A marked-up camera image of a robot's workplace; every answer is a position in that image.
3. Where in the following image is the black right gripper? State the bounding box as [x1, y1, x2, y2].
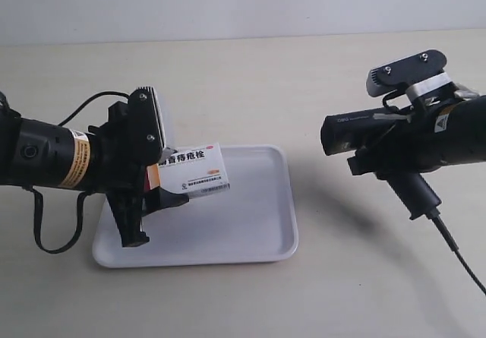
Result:
[347, 81, 462, 182]

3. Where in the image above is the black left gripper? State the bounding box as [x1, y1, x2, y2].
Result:
[88, 102, 189, 248]

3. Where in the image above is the white red medicine box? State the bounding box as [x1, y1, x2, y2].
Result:
[144, 143, 230, 198]

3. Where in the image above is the black handheld barcode scanner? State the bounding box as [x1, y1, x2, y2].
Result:
[320, 108, 441, 222]

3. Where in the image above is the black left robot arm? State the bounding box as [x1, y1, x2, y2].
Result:
[1, 87, 189, 254]

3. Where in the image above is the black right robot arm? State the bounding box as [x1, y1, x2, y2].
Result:
[320, 85, 485, 220]

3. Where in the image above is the white plastic tray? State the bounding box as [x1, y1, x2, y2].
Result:
[92, 144, 299, 268]

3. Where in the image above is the black scanner cable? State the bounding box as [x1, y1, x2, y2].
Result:
[431, 208, 486, 294]

